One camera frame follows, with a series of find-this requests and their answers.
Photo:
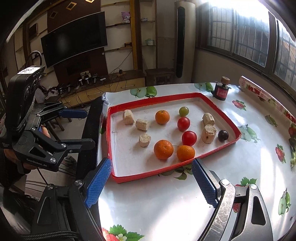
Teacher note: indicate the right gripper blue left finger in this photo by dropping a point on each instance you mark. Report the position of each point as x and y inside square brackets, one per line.
[95, 182]

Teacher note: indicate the small round cork piece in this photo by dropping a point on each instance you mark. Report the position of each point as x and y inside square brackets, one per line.
[144, 140]

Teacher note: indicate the tall white air conditioner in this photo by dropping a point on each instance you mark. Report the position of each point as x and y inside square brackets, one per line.
[185, 38]

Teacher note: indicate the fruit print tablecloth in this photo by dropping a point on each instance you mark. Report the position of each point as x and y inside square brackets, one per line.
[171, 206]

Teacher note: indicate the wooden stool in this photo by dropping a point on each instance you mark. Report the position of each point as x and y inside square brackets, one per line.
[158, 76]

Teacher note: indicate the large beige cork wedge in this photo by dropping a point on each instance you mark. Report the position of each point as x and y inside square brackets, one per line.
[142, 125]

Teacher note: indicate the large orange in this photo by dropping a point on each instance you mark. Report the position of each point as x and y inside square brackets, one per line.
[163, 149]

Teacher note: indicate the dark purple plum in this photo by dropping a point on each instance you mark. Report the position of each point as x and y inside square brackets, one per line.
[223, 135]

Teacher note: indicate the red rimmed white tray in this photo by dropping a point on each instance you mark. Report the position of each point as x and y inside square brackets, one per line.
[131, 162]

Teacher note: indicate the person's left hand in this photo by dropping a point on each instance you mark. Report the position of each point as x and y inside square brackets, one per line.
[10, 154]

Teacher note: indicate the dark bottle with cork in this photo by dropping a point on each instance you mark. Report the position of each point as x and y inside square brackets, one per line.
[221, 88]

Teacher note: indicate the angular cork block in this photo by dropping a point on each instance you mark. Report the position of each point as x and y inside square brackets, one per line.
[128, 117]

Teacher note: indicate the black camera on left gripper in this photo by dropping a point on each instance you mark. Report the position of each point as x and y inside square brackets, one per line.
[21, 96]

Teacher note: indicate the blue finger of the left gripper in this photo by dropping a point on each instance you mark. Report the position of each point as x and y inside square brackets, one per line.
[73, 113]
[78, 145]

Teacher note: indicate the small orange mandarin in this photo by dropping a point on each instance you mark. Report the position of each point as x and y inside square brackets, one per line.
[162, 117]
[185, 153]

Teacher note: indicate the black television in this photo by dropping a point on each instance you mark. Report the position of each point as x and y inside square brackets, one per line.
[76, 37]

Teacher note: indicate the rough lumpy cork piece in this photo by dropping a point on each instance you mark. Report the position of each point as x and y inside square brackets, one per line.
[208, 134]

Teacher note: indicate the green grape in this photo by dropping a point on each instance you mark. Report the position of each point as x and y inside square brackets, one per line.
[183, 111]

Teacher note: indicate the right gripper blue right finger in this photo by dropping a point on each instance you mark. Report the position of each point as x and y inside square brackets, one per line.
[208, 184]

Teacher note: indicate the wooden tv cabinet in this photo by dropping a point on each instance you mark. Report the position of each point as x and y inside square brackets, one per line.
[115, 83]

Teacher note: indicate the cylindrical cork piece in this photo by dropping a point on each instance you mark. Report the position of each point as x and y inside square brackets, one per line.
[208, 119]

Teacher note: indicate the red tomato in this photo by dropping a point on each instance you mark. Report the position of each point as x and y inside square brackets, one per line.
[183, 124]
[189, 138]

